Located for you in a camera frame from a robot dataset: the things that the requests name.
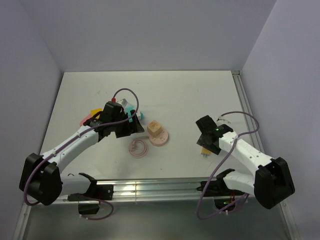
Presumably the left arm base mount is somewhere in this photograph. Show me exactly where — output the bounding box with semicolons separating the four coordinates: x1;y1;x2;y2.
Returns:
67;184;114;216

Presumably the teal triangular power strip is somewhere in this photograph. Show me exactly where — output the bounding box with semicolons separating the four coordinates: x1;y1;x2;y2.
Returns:
123;103;145;123

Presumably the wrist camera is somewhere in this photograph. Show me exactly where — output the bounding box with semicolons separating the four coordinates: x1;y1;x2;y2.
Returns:
216;116;231;126
111;98;133;109

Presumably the orange plug adapter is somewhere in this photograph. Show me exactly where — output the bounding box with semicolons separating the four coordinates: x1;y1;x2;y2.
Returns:
200;147;211;158

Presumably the aluminium rail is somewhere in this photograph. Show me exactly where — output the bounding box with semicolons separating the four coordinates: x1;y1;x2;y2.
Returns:
97;177;207;203
231;71;265;153

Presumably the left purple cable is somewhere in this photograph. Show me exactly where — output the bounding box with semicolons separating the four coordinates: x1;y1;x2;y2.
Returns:
22;88;140;221

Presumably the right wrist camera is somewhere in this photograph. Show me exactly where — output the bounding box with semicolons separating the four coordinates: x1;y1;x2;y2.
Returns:
216;116;231;126

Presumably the yellow cube power socket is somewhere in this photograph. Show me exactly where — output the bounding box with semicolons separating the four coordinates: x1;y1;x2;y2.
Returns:
90;108;102;117

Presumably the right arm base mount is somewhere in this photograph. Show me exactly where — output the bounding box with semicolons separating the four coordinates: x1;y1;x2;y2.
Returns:
204;180;245;210

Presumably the beige plug adapter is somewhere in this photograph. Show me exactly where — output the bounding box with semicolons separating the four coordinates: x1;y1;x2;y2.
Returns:
147;120;162;137

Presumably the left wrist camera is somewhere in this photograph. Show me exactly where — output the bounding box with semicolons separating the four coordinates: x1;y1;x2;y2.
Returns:
111;98;133;109

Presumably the aluminium right rail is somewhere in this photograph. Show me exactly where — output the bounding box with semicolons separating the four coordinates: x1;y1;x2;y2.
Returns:
231;71;265;153

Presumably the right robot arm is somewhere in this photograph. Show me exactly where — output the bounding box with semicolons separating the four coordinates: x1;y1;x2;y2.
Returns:
196;115;296;209

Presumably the pink triangular power strip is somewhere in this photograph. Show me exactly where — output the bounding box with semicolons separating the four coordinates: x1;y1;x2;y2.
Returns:
80;113;92;126

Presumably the pink round power strip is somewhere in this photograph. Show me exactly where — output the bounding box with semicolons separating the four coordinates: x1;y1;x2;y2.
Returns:
128;129;169;159

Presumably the aluminium front rail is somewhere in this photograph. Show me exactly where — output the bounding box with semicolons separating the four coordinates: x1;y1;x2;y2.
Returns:
97;177;207;203

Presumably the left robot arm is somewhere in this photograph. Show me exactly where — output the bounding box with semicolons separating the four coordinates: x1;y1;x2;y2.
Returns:
19;101;145;206

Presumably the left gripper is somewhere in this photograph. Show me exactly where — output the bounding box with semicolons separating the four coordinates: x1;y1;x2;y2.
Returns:
110;110;144;139

